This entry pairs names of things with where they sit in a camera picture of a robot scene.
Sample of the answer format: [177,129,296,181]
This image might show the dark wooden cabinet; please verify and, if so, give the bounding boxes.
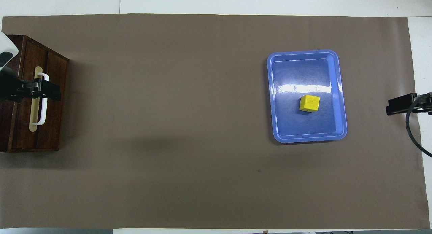
[0,34,70,152]

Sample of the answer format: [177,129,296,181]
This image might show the white drawer handle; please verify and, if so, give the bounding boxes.
[32,72,50,126]

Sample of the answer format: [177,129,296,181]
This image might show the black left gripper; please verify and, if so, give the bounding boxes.
[0,67,62,101]

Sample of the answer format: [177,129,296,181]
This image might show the blue plastic tray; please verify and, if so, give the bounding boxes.
[267,49,348,143]

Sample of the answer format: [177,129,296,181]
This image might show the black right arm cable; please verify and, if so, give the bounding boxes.
[406,96,432,158]

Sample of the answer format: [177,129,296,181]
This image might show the wooden drawer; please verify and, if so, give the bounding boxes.
[13,36,48,151]

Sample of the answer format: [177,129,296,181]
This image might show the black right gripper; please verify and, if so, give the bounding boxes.
[386,92,432,116]

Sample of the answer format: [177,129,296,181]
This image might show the brown table mat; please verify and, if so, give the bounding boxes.
[0,14,428,229]

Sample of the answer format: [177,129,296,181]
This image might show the yellow cube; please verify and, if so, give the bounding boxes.
[299,95,320,113]

